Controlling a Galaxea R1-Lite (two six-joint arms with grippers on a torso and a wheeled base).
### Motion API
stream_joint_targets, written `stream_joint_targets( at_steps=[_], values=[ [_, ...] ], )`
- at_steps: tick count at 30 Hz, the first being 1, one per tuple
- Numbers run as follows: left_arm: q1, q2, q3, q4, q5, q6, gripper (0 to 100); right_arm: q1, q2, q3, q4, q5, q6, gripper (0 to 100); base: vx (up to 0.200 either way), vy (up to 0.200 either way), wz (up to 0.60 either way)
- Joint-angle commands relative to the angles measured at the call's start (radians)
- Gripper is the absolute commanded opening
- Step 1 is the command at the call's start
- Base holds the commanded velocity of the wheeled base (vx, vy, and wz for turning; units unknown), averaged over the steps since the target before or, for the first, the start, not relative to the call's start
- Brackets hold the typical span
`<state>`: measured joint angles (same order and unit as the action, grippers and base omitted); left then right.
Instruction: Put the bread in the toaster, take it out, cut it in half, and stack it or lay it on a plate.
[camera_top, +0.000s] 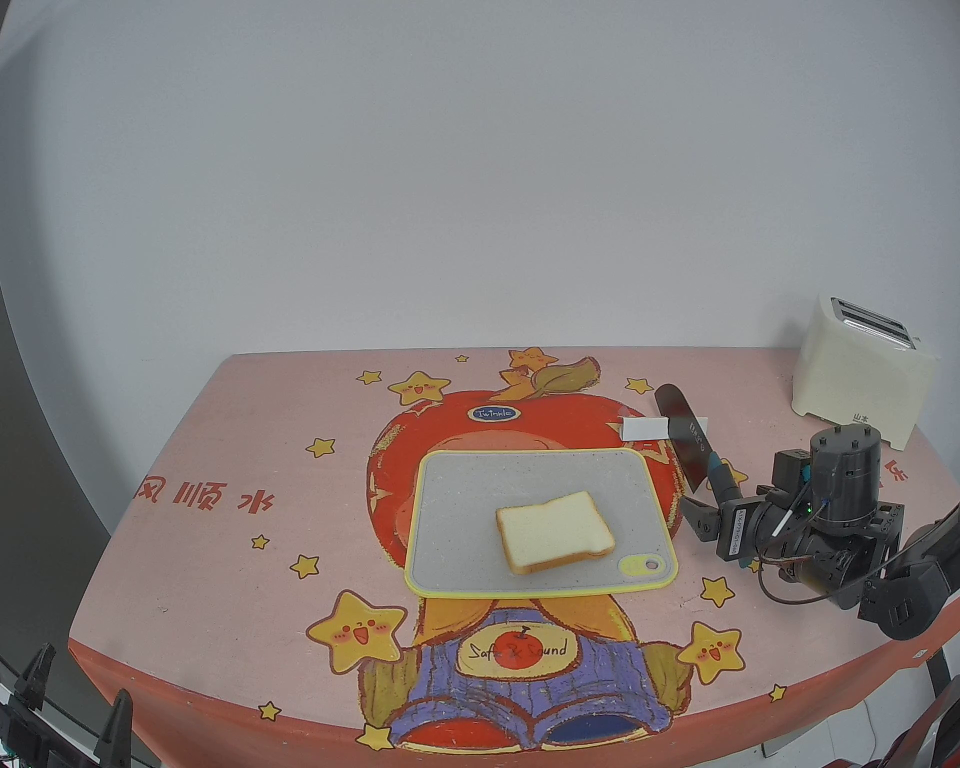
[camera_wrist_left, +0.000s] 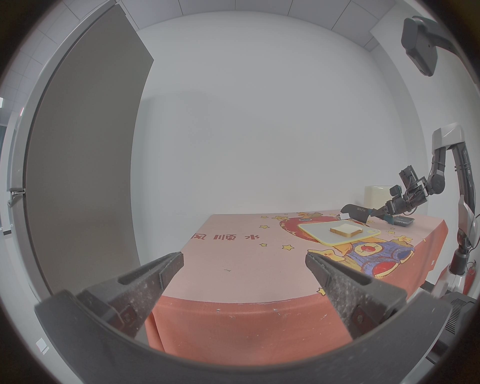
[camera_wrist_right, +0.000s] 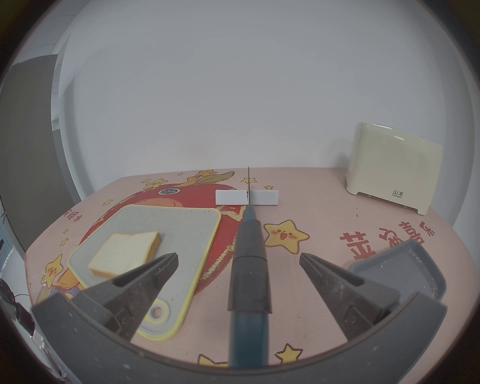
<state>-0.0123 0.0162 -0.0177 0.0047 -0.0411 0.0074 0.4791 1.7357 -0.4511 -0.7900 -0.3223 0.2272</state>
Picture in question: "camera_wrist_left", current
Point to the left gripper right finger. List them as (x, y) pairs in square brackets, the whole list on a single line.
[(352, 296)]

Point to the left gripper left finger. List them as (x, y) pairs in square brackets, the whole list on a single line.
[(127, 296)]

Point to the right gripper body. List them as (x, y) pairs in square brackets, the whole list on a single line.
[(400, 204)]

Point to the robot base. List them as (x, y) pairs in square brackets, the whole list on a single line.
[(459, 311)]

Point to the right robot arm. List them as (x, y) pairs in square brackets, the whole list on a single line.
[(465, 176)]

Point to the cream toaster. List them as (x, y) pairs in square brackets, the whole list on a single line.
[(377, 197)]

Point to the slice of bread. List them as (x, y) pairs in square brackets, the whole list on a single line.
[(345, 230)]

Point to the dark grey tray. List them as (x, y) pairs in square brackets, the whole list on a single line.
[(405, 221)]

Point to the cutting board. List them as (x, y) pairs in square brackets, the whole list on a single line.
[(318, 234)]

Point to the grey door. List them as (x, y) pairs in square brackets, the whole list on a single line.
[(82, 157)]

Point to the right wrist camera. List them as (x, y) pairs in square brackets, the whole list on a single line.
[(396, 190)]

